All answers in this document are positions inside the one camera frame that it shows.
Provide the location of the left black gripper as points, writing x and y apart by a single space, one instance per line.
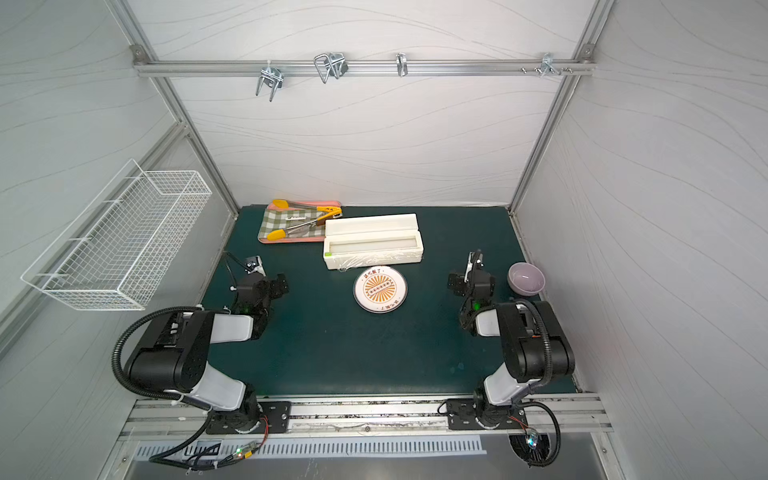
245 282

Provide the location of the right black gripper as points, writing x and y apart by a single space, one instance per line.
474 279

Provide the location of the round printed plate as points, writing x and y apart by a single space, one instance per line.
380 289

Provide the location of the white plastic wrap dispenser box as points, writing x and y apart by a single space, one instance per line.
372 241

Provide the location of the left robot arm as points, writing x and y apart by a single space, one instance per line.
164 355

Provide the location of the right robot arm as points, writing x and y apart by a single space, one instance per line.
534 348

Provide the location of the purple bowl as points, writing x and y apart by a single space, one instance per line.
526 279

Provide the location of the pink board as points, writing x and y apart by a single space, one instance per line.
306 205

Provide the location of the metal hook clamp left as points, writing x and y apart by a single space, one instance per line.
271 79

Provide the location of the metal hook clamp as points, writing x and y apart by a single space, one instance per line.
547 67
271 79
330 65

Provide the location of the aluminium cross bar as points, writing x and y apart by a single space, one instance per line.
357 68

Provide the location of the metal hook clamp right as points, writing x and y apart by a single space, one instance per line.
547 67

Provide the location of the metal hook clamp middle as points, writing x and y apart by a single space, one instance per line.
330 65

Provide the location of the metal hook small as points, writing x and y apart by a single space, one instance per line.
401 65

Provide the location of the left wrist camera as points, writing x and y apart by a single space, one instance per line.
254 265

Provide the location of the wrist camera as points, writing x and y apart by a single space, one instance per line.
254 265
475 261

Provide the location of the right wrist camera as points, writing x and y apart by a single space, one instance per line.
475 261

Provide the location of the white wire basket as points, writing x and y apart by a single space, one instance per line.
115 253

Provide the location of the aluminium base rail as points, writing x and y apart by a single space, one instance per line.
443 414

